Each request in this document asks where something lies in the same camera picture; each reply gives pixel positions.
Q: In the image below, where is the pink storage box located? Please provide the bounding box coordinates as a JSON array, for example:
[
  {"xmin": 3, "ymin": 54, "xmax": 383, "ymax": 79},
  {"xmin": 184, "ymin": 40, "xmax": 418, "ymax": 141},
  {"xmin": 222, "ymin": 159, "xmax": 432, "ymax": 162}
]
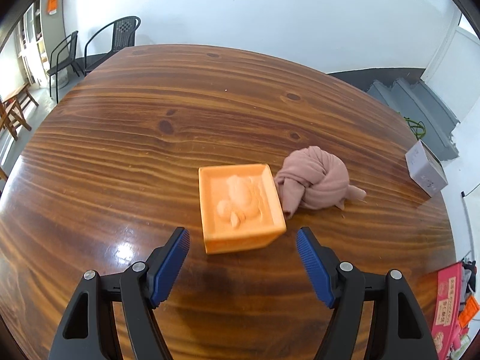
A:
[{"xmin": 431, "ymin": 262, "xmax": 463, "ymax": 360}]

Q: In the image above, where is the small orange studded cube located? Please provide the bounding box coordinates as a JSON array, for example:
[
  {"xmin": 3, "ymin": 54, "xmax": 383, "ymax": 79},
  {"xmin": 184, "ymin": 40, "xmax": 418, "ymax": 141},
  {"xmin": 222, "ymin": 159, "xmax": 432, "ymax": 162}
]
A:
[{"xmin": 458, "ymin": 296, "xmax": 479, "ymax": 328}]

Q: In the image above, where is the grey tin box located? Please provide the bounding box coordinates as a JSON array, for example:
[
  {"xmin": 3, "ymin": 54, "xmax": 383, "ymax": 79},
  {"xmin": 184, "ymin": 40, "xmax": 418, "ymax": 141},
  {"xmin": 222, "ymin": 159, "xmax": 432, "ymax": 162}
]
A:
[{"xmin": 405, "ymin": 140, "xmax": 448, "ymax": 197}]

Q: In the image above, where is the dusty pink knotted stocking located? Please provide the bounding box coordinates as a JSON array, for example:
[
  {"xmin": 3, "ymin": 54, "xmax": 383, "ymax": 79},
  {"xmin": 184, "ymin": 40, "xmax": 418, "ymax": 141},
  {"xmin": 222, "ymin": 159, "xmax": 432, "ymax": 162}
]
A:
[{"xmin": 274, "ymin": 145, "xmax": 366, "ymax": 219}]

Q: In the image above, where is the large light orange toy cube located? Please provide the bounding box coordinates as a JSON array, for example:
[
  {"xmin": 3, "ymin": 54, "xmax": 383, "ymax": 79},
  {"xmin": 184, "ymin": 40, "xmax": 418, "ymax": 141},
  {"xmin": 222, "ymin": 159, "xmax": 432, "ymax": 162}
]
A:
[{"xmin": 199, "ymin": 163, "xmax": 287, "ymax": 254}]

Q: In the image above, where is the wooden chair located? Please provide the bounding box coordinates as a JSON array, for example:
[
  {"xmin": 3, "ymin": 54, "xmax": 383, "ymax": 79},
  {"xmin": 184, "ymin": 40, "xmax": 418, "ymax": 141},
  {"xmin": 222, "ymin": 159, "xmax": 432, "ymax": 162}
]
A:
[{"xmin": 1, "ymin": 97, "xmax": 32, "ymax": 141}]

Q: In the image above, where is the grey staircase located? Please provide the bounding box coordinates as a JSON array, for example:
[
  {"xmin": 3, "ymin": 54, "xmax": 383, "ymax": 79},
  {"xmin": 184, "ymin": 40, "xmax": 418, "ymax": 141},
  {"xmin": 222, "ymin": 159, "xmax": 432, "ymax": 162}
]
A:
[{"xmin": 331, "ymin": 67, "xmax": 459, "ymax": 161}]

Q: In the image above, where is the wooden bench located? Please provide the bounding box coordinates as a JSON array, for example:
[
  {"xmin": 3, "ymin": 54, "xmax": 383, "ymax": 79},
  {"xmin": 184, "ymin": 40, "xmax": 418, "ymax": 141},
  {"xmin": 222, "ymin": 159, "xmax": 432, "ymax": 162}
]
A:
[{"xmin": 1, "ymin": 84, "xmax": 38, "ymax": 111}]

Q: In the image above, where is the black metal chair far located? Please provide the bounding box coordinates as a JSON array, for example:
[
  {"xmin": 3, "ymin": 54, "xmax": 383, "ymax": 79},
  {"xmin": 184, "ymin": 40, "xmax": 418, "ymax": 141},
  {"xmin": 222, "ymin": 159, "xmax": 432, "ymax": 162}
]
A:
[{"xmin": 46, "ymin": 30, "xmax": 85, "ymax": 103}]

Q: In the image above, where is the black metal chair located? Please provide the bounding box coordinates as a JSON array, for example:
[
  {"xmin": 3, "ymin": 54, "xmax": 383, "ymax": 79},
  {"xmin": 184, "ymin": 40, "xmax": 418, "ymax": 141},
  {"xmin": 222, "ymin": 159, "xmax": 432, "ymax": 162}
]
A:
[
  {"xmin": 46, "ymin": 30, "xmax": 85, "ymax": 103},
  {"xmin": 83, "ymin": 16, "xmax": 142, "ymax": 77}
]

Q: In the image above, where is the white shelf cabinet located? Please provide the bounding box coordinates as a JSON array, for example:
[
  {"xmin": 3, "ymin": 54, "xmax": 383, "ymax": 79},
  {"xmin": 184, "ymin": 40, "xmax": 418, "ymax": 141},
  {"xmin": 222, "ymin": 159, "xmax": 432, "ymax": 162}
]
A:
[{"xmin": 15, "ymin": 0, "xmax": 66, "ymax": 88}]

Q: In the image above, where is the black metal chair near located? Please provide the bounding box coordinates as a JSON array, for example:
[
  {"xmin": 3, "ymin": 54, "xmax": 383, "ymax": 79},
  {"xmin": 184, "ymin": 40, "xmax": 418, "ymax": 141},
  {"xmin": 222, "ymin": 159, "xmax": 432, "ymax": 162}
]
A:
[{"xmin": 83, "ymin": 16, "xmax": 142, "ymax": 77}]

